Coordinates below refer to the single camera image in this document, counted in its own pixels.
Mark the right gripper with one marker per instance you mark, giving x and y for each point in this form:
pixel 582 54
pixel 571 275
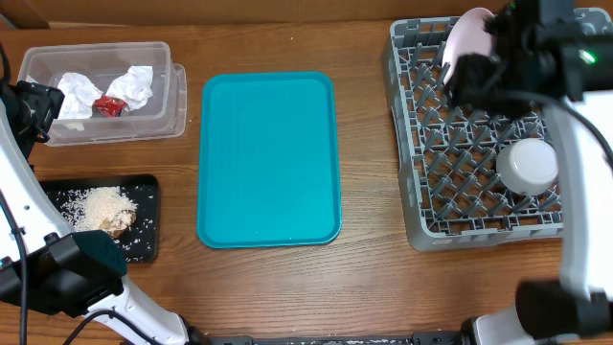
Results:
pixel 469 85

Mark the large white plate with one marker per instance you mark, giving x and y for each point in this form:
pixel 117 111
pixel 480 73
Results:
pixel 468 36

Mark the grey bowl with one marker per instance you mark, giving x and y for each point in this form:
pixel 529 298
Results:
pixel 528 167

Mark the red snack wrapper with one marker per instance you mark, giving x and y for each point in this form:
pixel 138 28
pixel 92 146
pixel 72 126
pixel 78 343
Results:
pixel 110 107

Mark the brown food scrap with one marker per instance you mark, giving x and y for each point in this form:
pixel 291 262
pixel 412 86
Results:
pixel 118 224

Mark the white napkin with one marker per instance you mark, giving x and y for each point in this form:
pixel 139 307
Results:
pixel 134 87

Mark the pile of rice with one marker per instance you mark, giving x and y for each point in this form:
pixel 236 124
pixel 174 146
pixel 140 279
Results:
pixel 86 209

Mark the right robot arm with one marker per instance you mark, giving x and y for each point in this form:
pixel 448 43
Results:
pixel 578 303

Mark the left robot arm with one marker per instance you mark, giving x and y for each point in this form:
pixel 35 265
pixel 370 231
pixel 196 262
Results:
pixel 47 266

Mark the grey dish rack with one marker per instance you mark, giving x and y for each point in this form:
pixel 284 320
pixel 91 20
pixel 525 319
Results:
pixel 452 195

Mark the teal serving tray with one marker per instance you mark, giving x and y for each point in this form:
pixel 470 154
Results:
pixel 268 171

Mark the clear plastic bin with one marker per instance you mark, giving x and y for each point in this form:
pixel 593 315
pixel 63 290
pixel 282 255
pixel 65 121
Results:
pixel 163 116

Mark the black tray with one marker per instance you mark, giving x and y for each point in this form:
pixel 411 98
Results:
pixel 139 242

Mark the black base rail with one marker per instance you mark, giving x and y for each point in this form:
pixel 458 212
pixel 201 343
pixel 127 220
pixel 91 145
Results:
pixel 419 338

